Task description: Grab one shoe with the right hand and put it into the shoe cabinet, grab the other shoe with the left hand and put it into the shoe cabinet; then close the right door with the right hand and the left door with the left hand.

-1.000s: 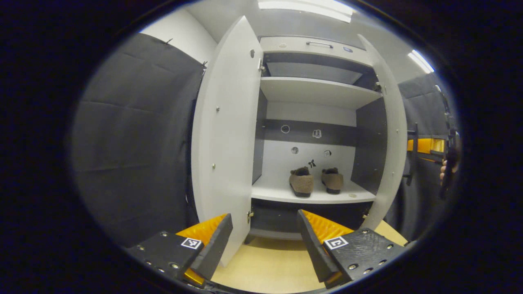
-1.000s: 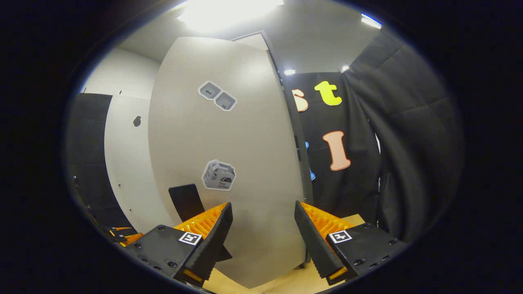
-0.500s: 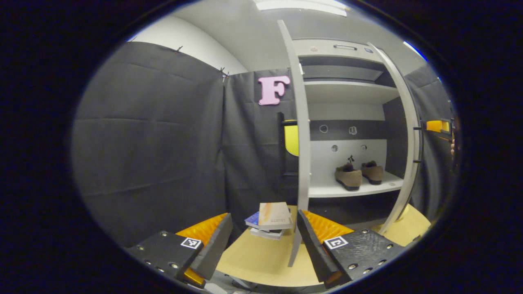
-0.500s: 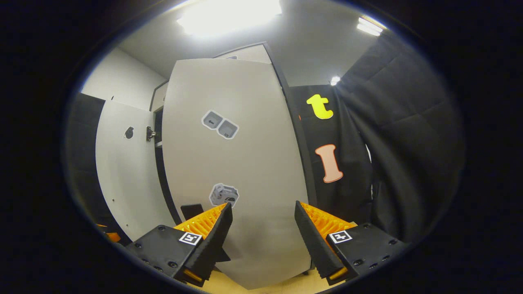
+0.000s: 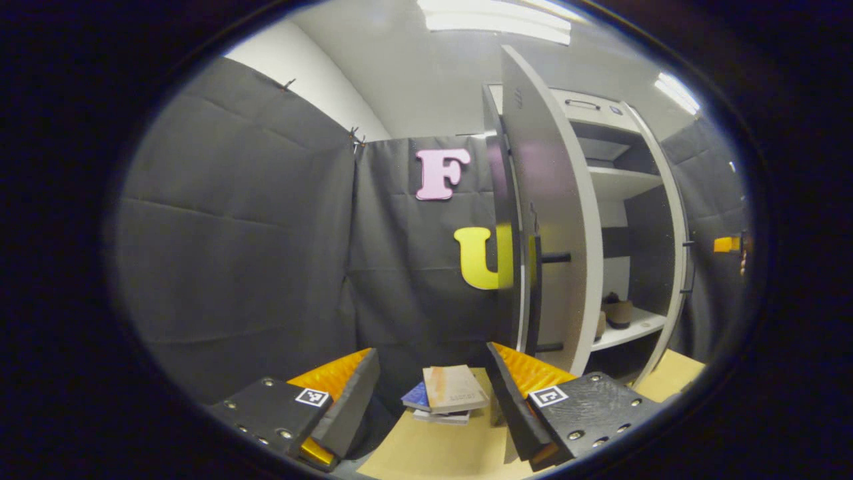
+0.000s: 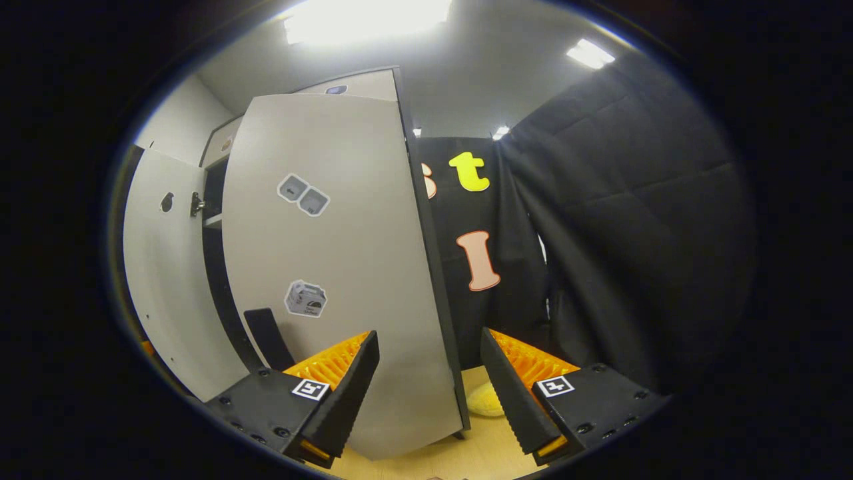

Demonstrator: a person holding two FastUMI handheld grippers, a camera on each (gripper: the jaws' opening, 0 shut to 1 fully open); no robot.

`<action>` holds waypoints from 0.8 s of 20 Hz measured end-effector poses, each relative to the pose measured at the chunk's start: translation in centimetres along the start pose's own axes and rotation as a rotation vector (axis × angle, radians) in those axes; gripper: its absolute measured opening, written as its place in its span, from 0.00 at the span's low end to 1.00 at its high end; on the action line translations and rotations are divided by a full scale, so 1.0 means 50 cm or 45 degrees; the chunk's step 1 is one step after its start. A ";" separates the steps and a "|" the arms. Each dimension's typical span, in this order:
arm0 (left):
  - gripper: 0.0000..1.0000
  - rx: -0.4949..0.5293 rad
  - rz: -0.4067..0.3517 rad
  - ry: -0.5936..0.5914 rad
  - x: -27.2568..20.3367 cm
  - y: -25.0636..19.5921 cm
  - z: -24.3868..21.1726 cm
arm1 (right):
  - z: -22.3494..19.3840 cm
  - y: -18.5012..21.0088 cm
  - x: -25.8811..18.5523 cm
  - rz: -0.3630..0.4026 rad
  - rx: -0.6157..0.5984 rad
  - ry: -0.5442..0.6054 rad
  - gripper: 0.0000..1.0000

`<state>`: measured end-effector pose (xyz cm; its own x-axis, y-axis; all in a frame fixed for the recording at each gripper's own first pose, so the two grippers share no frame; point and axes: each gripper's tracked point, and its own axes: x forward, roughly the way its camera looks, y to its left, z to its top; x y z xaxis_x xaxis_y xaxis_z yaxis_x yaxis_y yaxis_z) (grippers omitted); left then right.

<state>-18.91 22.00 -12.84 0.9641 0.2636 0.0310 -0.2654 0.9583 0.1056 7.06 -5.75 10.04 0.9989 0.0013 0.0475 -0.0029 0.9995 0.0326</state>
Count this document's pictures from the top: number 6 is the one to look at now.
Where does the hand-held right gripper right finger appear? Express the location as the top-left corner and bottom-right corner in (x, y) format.
(480, 327), (672, 466)

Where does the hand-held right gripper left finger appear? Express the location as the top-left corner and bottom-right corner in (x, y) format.
(203, 329), (381, 467)

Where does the white and grey shoe cabinet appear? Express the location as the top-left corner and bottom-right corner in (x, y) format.
(199, 67), (471, 441)

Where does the yellow plush fruit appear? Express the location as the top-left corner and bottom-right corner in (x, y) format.
(466, 381), (505, 418)

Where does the black backdrop cloth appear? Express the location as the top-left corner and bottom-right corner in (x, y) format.
(417, 137), (554, 371)
(500, 50), (757, 394)

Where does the ceiling light panel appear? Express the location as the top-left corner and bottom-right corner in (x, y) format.
(566, 39), (615, 69)
(283, 0), (454, 46)

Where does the black door handle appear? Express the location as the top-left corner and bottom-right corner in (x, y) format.
(245, 308), (294, 371)

